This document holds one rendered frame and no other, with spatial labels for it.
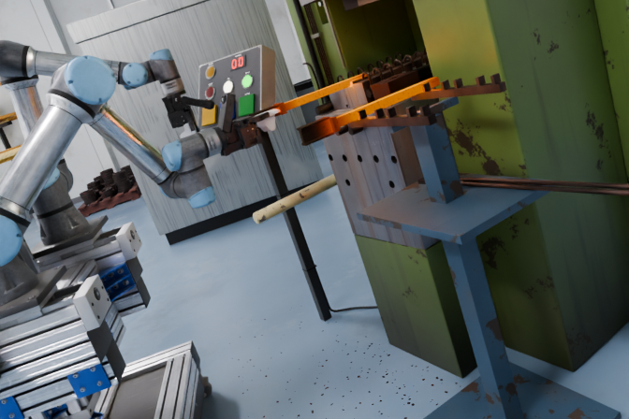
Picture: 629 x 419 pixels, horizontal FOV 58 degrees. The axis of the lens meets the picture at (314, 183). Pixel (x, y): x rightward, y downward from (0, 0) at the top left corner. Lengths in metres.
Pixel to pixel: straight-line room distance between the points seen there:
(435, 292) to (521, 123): 0.58
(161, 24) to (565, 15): 3.12
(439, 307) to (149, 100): 3.03
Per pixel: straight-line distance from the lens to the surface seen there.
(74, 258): 1.99
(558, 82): 1.73
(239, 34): 4.29
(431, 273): 1.78
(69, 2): 8.52
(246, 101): 2.12
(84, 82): 1.42
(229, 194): 4.41
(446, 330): 1.89
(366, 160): 1.77
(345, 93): 1.85
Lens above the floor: 1.18
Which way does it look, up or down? 14 degrees down
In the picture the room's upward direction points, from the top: 19 degrees counter-clockwise
